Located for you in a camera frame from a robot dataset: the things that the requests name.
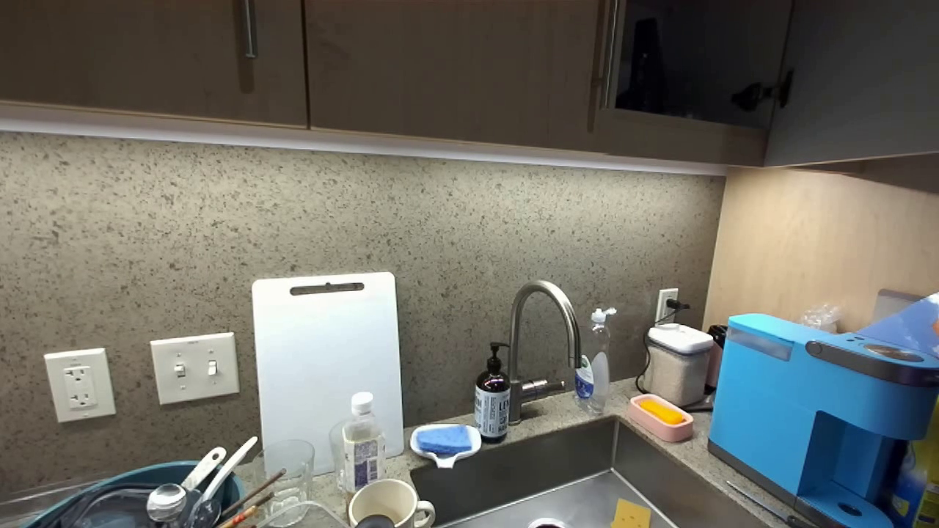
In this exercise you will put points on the blue dish basin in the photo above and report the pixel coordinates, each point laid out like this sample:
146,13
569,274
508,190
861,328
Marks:
120,479

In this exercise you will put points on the orange-yellow sponge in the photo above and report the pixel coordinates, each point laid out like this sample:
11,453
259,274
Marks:
661,412

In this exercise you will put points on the black power plug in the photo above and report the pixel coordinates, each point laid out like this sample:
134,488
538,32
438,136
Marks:
676,306

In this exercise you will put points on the metal ladle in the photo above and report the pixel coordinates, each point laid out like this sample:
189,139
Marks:
167,503

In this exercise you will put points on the steel gooseneck faucet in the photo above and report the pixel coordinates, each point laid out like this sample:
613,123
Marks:
572,318

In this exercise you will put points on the crumpled clear plastic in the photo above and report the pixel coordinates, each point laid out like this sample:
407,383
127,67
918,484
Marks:
822,318

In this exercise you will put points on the black cabinet door hinge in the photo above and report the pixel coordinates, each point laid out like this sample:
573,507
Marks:
773,91

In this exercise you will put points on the white sponge holder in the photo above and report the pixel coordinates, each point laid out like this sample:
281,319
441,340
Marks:
431,457

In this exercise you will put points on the white outlet with plug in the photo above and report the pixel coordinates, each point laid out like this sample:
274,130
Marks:
664,306

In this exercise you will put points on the sink drain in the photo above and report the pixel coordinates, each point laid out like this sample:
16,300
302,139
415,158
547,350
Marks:
547,522

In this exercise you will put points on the clear bottle white cap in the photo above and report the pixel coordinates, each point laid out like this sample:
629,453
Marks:
360,449

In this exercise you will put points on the translucent blue plastic sheet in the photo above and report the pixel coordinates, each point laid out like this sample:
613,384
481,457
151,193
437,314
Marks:
912,325

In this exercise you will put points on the blue coffee machine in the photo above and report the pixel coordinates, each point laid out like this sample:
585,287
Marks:
773,399

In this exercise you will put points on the pink sponge tray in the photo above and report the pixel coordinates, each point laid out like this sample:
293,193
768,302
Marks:
658,428

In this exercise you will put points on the wall cabinet carcass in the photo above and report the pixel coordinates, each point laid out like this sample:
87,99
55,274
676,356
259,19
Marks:
686,143

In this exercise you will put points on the yellow and blue packet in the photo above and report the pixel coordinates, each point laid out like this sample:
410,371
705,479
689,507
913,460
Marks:
927,479

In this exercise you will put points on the clear drinking glass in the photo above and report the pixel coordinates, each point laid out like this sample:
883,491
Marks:
293,471

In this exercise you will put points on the yellow square cloth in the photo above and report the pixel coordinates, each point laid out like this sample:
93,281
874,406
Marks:
629,515

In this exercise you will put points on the white light switch plate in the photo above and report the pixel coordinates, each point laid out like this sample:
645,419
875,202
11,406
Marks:
196,366

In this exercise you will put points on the white plastic cutting board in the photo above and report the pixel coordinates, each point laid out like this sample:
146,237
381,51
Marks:
325,371

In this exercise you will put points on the blue sponge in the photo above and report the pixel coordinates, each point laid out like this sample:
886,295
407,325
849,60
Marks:
441,441

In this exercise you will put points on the wooden chopstick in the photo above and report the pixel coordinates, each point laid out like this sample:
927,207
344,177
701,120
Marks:
250,507
256,488

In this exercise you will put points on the dark soap pump bottle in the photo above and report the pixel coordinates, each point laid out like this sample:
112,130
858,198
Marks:
491,406

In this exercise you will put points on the stainless steel sink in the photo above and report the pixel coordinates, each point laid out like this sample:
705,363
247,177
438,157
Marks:
508,471

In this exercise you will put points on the white double power outlet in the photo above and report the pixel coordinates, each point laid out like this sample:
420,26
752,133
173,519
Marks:
82,384

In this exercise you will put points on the white mug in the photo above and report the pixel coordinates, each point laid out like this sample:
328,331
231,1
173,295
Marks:
387,503

